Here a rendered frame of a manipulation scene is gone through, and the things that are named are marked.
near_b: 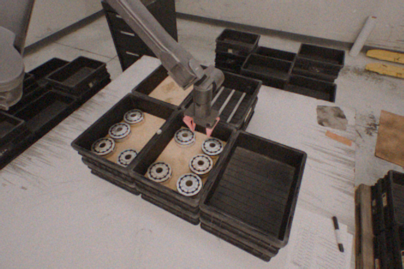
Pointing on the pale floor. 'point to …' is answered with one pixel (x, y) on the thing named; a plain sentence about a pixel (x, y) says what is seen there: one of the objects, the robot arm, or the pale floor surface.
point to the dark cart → (129, 36)
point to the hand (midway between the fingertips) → (201, 131)
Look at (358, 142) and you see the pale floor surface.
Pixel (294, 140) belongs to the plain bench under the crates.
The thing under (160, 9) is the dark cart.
